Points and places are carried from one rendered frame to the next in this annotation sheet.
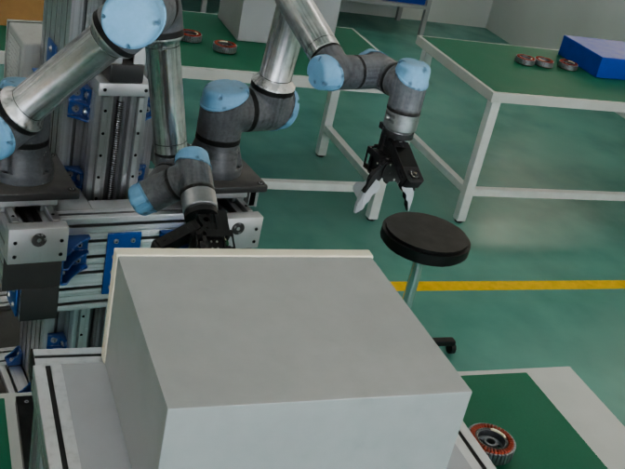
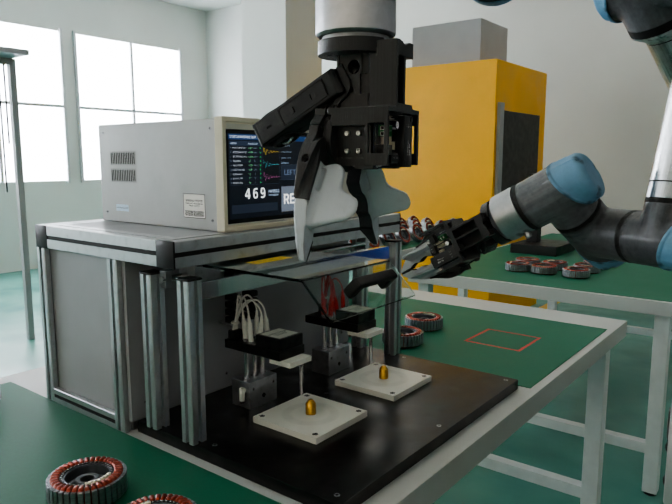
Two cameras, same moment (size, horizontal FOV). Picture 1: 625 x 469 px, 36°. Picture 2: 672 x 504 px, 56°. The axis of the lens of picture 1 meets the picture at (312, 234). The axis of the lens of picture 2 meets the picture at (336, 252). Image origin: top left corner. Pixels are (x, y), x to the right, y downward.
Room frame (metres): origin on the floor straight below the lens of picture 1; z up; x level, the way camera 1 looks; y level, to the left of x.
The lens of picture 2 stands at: (2.55, -0.43, 1.24)
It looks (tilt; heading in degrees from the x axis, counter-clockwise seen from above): 8 degrees down; 153
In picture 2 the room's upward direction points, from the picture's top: straight up
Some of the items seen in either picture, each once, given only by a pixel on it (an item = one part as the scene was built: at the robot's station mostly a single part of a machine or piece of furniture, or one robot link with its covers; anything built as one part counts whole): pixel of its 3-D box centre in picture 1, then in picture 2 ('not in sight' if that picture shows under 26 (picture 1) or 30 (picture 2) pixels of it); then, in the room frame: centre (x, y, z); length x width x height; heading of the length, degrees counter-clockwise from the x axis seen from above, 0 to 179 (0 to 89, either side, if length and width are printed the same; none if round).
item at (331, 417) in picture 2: not in sight; (310, 416); (1.55, 0.03, 0.78); 0.15 x 0.15 x 0.01; 25
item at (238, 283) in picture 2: not in sight; (310, 267); (1.40, 0.10, 1.03); 0.62 x 0.01 x 0.03; 115
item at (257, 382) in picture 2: not in sight; (254, 387); (1.41, -0.03, 0.80); 0.07 x 0.05 x 0.06; 115
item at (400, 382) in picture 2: not in sight; (383, 380); (1.44, 0.25, 0.78); 0.15 x 0.15 x 0.01; 25
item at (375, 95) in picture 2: (391, 153); (362, 108); (2.02, -0.13, 1.29); 0.09 x 0.08 x 0.12; 33
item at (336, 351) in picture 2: not in sight; (330, 357); (1.31, 0.19, 0.80); 0.07 x 0.05 x 0.06; 115
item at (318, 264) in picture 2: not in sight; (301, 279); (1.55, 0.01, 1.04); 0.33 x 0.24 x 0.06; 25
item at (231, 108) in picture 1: (225, 109); not in sight; (2.31, 0.29, 1.20); 0.13 x 0.12 x 0.14; 131
